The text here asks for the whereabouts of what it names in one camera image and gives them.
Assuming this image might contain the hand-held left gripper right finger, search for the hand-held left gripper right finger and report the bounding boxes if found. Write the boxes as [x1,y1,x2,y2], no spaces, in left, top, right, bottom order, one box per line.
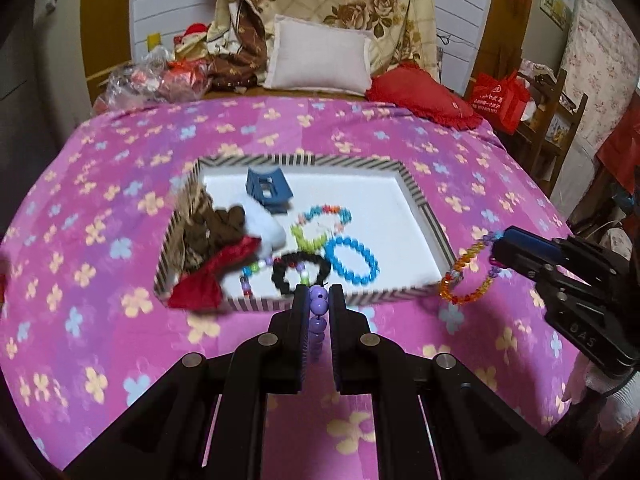
[327,284,586,480]

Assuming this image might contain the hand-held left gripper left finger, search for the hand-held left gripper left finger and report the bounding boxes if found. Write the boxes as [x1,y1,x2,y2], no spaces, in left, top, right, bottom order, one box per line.
[65,284,312,480]

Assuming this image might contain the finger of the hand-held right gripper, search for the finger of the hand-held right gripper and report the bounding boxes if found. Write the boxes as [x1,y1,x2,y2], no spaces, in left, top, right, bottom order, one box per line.
[504,227,569,261]
[492,239,562,284]

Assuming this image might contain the purple bead bracelet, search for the purple bead bracelet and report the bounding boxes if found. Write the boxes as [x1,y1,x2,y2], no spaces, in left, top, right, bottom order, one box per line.
[309,282,332,361]

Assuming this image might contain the black bead bracelet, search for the black bead bracelet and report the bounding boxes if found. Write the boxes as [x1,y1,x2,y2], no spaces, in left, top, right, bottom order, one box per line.
[270,252,332,297]

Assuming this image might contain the orange bead bracelet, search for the orange bead bracelet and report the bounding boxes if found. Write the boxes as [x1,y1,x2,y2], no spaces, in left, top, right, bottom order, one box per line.
[438,232,502,307]

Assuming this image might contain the rainbow bead bracelet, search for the rainbow bead bracelet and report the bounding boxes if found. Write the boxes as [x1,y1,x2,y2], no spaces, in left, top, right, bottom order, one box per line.
[239,257,281,297]

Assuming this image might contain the blue bead bracelet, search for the blue bead bracelet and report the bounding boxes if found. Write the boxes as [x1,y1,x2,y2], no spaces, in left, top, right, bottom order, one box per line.
[324,235,381,286]

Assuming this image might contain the green bead bracelet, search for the green bead bracelet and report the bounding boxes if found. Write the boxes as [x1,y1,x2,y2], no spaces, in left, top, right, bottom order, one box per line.
[291,225,331,256]

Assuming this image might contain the red cloth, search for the red cloth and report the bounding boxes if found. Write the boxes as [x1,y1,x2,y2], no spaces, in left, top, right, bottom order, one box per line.
[166,236,262,311]

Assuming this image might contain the white fluffy hair accessory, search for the white fluffy hair accessory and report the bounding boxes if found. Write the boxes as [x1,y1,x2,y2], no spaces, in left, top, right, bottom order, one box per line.
[232,204,287,256]

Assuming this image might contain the pastel multicolour bead bracelet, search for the pastel multicolour bead bracelet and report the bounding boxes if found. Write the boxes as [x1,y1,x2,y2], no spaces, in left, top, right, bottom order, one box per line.
[297,204,353,241]

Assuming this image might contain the striped rim tray box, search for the striped rim tray box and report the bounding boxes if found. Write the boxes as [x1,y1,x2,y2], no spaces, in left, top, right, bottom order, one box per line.
[152,155,458,313]

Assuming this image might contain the brown leopard scrunchie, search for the brown leopard scrunchie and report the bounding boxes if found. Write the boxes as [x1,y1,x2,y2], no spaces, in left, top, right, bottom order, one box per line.
[172,185,248,281]

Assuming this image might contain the blue hair claw clip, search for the blue hair claw clip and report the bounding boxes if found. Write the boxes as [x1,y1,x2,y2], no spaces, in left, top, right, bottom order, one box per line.
[246,167,293,214]

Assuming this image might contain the wooden rack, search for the wooden rack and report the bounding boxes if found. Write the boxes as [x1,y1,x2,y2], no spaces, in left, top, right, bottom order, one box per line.
[515,67,588,196]

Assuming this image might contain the red shopping bag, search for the red shopping bag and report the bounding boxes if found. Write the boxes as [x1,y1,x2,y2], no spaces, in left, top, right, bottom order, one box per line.
[470,71,532,136]

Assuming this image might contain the red heart cushion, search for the red heart cushion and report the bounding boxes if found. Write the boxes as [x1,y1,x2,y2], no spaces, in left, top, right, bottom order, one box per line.
[365,62,485,131]

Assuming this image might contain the floral print mattress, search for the floral print mattress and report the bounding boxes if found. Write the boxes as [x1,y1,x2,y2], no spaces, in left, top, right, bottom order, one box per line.
[560,0,640,146]

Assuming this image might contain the pink floral bedsheet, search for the pink floral bedsheet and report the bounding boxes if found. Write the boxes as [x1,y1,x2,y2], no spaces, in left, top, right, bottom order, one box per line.
[0,95,596,480]

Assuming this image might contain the white pillow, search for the white pillow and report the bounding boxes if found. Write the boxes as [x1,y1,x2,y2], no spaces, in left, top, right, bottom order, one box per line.
[262,14,375,97]

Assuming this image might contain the beige floral quilt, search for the beige floral quilt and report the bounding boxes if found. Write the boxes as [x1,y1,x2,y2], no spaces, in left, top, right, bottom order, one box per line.
[205,0,441,93]

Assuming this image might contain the clear plastic bags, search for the clear plastic bags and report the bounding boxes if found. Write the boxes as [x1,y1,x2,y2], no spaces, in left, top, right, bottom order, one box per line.
[92,45,211,111]

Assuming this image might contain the red white plush toy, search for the red white plush toy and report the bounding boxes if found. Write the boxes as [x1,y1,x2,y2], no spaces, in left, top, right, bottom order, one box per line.
[174,22,213,58]

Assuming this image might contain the grey refrigerator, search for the grey refrigerator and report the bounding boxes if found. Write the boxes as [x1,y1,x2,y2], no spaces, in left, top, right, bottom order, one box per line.
[0,0,61,106]

